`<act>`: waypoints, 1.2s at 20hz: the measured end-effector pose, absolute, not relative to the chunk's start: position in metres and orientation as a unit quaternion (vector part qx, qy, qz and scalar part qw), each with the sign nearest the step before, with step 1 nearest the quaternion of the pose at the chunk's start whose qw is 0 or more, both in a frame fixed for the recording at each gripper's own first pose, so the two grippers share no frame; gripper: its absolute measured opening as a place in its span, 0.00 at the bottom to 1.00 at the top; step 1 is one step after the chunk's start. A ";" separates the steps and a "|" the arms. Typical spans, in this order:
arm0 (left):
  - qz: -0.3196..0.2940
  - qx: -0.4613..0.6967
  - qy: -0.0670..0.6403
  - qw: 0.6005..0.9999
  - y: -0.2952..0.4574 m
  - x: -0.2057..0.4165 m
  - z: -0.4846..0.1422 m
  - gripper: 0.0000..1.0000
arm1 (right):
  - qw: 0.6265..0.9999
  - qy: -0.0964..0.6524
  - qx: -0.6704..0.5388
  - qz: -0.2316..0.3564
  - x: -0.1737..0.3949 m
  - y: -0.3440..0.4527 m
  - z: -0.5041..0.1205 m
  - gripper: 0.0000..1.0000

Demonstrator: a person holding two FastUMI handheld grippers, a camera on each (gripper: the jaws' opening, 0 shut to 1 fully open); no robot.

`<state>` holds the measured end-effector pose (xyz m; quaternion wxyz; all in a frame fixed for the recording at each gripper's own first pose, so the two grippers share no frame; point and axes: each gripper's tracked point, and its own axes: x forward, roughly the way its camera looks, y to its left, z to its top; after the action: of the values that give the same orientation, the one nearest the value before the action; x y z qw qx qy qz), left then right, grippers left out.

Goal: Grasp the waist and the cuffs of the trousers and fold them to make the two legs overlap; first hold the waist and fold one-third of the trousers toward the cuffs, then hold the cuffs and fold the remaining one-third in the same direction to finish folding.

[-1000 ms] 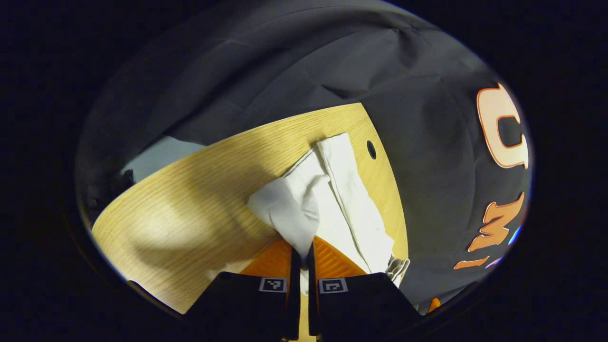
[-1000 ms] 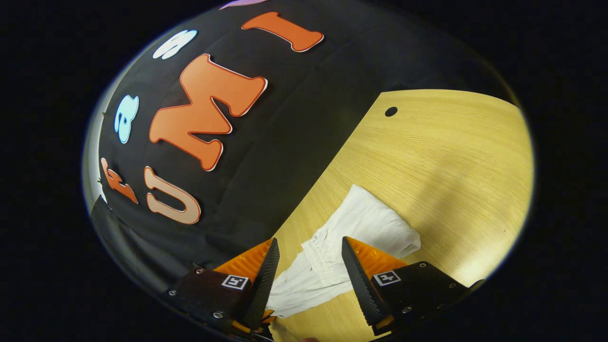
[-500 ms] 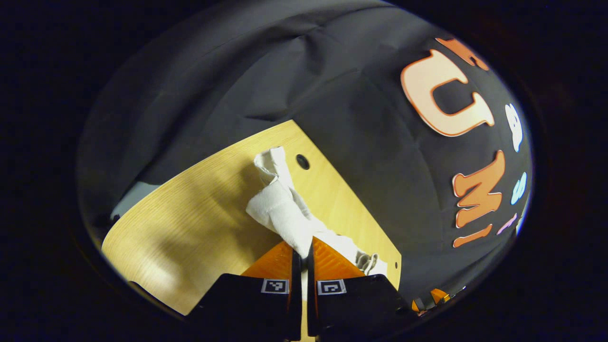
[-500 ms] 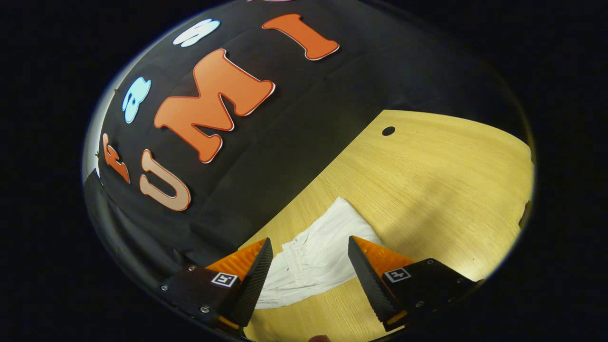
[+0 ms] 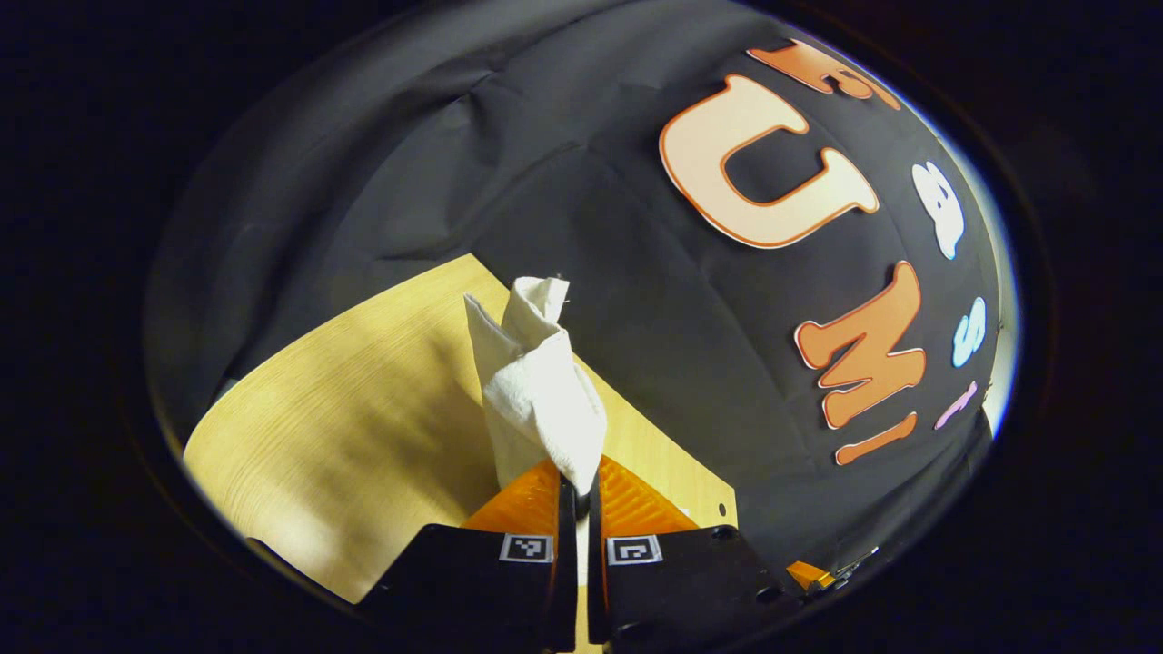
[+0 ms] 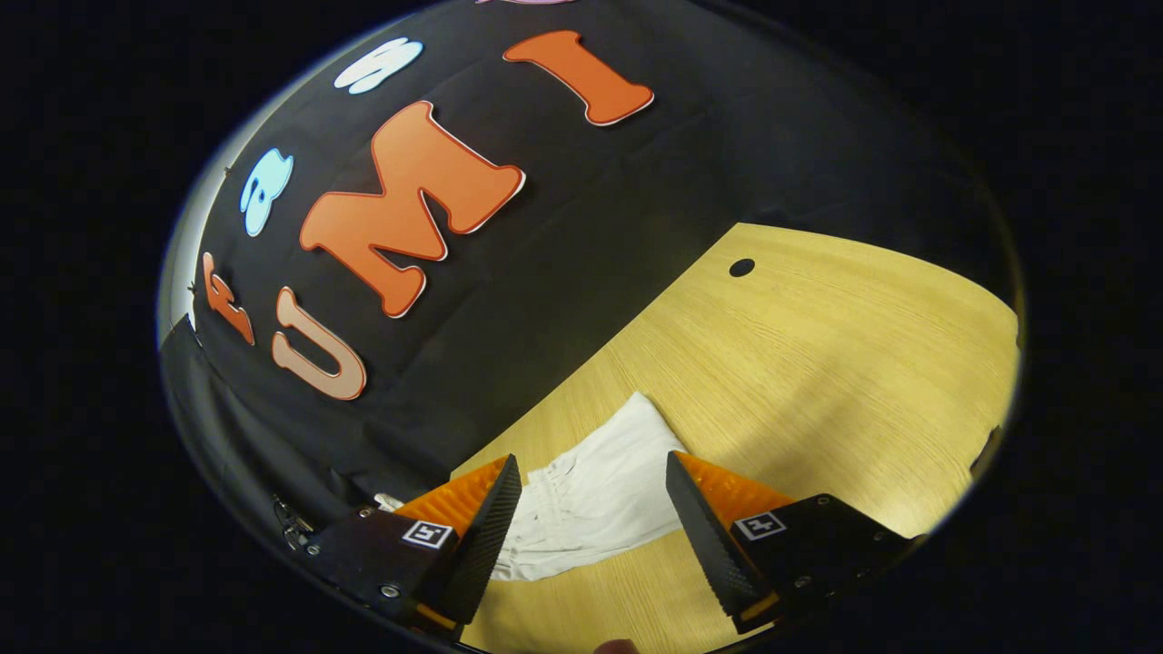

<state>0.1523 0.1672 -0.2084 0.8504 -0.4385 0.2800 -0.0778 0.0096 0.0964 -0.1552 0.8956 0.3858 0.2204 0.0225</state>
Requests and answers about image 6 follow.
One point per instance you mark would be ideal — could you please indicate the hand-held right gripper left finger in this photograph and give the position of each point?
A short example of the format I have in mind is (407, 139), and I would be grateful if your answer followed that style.
(486, 545)

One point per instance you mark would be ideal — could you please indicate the black backdrop cloth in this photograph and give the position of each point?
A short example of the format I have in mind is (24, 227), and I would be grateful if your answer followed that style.
(563, 254)

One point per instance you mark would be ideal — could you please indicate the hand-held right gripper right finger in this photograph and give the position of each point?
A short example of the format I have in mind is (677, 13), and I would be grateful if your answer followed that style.
(704, 536)

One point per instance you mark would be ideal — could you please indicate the white jeans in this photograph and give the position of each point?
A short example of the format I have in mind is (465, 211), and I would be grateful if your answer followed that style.
(600, 500)

